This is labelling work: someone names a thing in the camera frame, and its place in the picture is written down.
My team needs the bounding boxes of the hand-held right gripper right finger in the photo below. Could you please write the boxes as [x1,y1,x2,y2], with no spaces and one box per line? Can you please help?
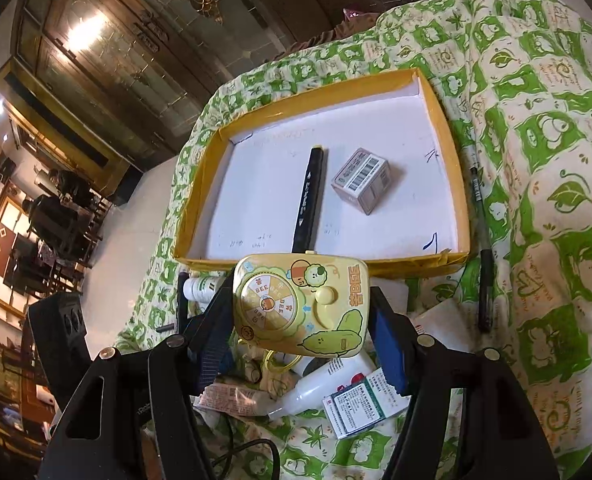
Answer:
[368,285,562,480]

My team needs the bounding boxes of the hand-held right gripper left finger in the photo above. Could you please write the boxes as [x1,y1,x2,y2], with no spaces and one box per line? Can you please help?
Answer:
[36,266,241,480]

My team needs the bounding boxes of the white spray bottle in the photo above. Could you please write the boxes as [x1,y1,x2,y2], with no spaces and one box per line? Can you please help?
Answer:
[266,347,377,421]

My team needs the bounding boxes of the yellow toy keychain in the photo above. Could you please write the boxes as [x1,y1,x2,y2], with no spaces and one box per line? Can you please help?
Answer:
[232,252,373,376]

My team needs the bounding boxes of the orange-rimmed white tray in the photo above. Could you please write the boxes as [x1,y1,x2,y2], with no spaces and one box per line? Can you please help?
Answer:
[172,66,472,278]

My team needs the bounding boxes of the black gel pen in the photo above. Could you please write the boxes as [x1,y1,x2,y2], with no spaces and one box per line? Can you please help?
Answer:
[468,167,497,333]

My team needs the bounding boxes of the white paper sheet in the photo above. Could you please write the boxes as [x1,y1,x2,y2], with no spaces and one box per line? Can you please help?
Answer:
[408,305,477,361]

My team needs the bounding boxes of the small white bottle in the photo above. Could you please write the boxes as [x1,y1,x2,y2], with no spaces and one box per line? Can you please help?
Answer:
[183,275,227,303]

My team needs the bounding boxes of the dark wooden dining chairs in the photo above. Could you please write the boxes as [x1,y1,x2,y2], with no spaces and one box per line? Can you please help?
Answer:
[23,167,104,293]

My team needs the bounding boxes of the black speaker box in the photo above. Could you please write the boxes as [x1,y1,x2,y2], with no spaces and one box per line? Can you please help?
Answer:
[110,179,144,207]

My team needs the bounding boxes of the small grey barcode box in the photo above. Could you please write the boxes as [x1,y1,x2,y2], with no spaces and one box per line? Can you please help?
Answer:
[331,147,394,216]

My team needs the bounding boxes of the black marker yellow tip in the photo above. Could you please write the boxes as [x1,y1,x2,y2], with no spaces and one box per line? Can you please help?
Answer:
[292,146,327,253]

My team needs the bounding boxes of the green printed blanket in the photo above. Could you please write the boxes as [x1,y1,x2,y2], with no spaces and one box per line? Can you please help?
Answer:
[110,0,592,480]

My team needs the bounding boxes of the wooden glass-door cabinet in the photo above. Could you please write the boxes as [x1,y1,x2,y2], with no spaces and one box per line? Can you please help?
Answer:
[0,0,337,181]

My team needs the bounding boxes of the brown cloth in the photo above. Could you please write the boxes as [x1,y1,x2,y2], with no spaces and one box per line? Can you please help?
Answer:
[321,10,383,42]

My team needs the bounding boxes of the black cable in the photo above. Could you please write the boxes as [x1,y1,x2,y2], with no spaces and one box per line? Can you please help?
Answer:
[226,410,283,480]

